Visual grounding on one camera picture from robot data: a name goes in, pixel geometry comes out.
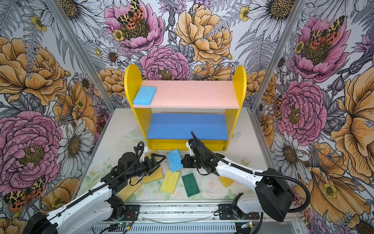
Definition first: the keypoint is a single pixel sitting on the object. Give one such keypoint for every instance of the right aluminium frame post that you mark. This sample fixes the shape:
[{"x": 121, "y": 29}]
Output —
[{"x": 284, "y": 37}]

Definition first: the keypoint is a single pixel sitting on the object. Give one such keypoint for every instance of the left aluminium frame post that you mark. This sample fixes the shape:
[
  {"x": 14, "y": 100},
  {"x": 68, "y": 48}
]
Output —
[{"x": 74, "y": 41}]

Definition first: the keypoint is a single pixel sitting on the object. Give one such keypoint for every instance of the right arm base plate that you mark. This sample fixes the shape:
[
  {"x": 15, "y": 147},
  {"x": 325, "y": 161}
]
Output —
[{"x": 225, "y": 211}]

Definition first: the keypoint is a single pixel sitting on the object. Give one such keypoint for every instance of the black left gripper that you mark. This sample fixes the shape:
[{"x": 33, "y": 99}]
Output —
[{"x": 151, "y": 170}]

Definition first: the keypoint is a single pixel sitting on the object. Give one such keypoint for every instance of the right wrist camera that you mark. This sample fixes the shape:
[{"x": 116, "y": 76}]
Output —
[{"x": 188, "y": 145}]

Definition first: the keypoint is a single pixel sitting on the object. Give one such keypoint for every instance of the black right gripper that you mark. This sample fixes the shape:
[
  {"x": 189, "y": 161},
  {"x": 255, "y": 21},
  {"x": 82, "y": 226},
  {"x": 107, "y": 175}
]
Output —
[{"x": 187, "y": 164}]

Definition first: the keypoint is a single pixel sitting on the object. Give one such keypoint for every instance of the tan yellow sponge middle left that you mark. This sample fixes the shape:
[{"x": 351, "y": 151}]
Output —
[{"x": 156, "y": 175}]

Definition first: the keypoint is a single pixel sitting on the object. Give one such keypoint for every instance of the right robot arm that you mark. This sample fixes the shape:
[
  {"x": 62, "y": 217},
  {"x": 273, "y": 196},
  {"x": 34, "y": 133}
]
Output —
[{"x": 274, "y": 196}]

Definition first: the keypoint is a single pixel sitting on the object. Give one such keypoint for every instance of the tan yellow sponge lower left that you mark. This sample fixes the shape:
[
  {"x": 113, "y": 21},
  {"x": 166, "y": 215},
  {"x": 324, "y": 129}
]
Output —
[{"x": 128, "y": 191}]

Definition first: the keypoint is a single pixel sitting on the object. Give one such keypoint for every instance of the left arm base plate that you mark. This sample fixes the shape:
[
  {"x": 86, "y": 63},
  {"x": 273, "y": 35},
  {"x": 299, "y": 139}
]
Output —
[{"x": 131, "y": 211}]

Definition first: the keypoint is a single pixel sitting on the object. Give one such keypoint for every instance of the yellow shelf with coloured boards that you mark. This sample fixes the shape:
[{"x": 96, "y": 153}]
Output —
[{"x": 179, "y": 109}]

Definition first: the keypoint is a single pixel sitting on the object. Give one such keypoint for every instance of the speckled yellow sponge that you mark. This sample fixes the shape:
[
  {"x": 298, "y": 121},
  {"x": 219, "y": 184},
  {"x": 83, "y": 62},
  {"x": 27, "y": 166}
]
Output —
[{"x": 170, "y": 182}]

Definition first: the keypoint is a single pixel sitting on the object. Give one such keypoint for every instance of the tan yellow sponge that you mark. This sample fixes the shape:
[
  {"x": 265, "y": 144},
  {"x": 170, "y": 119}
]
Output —
[
  {"x": 156, "y": 175},
  {"x": 128, "y": 191}
]

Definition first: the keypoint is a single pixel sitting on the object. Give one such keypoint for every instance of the yellow sponge far right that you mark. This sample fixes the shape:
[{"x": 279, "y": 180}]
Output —
[{"x": 226, "y": 182}]

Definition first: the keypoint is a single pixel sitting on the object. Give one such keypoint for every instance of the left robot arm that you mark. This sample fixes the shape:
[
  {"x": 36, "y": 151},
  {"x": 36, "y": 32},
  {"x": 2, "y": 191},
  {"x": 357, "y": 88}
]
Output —
[{"x": 98, "y": 204}]

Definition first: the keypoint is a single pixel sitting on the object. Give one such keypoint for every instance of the green scouring sponge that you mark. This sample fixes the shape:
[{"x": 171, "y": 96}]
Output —
[{"x": 190, "y": 185}]

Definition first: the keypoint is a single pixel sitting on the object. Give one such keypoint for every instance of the aluminium frame post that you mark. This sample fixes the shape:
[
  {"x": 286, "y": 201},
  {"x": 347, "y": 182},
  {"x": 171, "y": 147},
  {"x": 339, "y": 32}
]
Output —
[
  {"x": 74, "y": 41},
  {"x": 284, "y": 37}
]

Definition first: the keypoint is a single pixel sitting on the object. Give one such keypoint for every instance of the light blue sponge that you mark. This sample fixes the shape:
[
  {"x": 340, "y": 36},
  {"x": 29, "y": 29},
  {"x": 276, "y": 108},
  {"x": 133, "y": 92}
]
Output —
[{"x": 145, "y": 95}]

